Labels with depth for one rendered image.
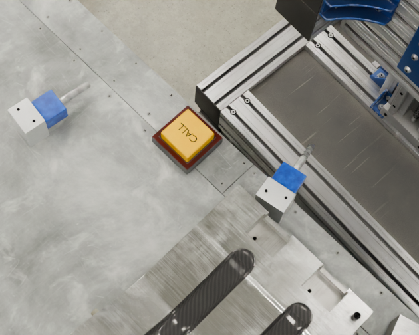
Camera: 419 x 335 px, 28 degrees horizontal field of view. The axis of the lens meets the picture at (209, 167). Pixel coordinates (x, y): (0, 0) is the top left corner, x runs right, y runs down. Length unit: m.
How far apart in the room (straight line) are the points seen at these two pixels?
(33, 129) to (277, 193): 0.38
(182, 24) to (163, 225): 1.16
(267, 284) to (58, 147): 0.40
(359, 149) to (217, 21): 0.61
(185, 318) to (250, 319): 0.09
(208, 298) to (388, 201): 0.89
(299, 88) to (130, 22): 0.56
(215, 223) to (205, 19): 1.25
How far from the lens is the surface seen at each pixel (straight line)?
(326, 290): 1.21
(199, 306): 1.17
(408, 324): 1.23
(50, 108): 1.32
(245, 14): 2.38
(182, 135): 1.29
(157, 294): 1.16
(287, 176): 1.27
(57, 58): 1.40
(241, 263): 1.18
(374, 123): 2.05
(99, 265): 1.26
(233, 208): 1.20
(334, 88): 2.07
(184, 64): 2.30
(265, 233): 1.22
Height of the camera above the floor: 2.02
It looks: 69 degrees down
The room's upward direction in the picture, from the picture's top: 8 degrees clockwise
